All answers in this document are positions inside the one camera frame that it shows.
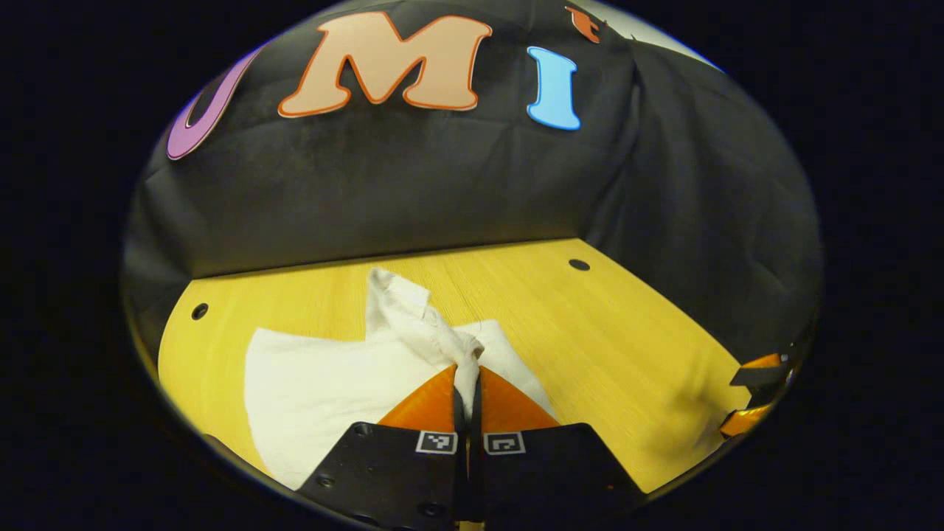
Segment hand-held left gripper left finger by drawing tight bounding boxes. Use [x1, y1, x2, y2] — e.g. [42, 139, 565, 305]
[295, 365, 470, 531]

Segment white jeans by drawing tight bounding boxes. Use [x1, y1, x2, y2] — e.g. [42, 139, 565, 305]
[243, 267, 558, 492]

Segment black backdrop cloth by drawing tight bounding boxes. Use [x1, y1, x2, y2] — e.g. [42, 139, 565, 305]
[122, 0, 825, 364]

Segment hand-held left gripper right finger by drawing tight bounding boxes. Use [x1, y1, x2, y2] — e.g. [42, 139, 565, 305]
[472, 367, 647, 528]

